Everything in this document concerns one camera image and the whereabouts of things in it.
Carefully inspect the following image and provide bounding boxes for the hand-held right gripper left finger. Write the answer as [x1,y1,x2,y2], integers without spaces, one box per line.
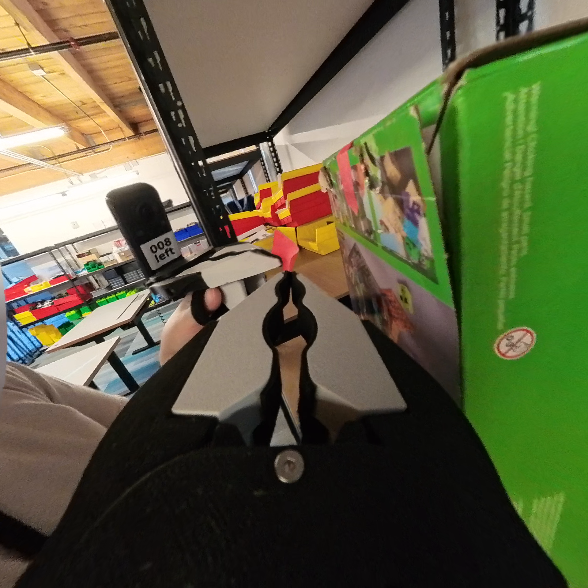
[171,271,293,444]

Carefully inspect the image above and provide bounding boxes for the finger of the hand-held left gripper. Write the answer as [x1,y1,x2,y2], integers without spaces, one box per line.
[203,252,283,288]
[209,243,265,261]

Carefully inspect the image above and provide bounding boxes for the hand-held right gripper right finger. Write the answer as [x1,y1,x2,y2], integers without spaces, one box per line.
[292,272,408,442]

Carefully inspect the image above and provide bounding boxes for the red tape strip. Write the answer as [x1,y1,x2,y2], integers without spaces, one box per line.
[271,229,299,273]
[336,142,360,216]

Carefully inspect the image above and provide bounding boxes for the green toy box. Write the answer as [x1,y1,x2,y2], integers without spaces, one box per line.
[322,21,588,588]

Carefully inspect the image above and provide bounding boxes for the person's left hand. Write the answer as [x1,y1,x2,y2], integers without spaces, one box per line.
[157,287,226,367]

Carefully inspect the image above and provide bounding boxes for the stack of yellow red bins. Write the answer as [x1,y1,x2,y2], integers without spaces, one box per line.
[276,163,334,228]

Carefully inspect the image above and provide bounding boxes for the white shelf board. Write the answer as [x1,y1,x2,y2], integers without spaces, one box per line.
[142,0,382,149]
[204,154,265,184]

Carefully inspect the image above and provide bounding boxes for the white top table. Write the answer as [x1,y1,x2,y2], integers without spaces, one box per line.
[46,289,161,356]
[34,335,141,396]

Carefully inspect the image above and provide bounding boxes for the black metal shelf rack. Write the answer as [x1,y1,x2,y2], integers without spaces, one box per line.
[108,0,536,251]

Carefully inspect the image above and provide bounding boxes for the shelves of colourful plastic bins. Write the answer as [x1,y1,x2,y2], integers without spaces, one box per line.
[0,202,207,366]

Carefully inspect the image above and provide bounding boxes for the ceiling light strip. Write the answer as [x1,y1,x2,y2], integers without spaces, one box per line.
[0,125,67,151]

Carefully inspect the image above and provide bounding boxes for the person's white shirt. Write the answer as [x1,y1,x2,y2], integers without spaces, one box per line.
[0,363,131,538]

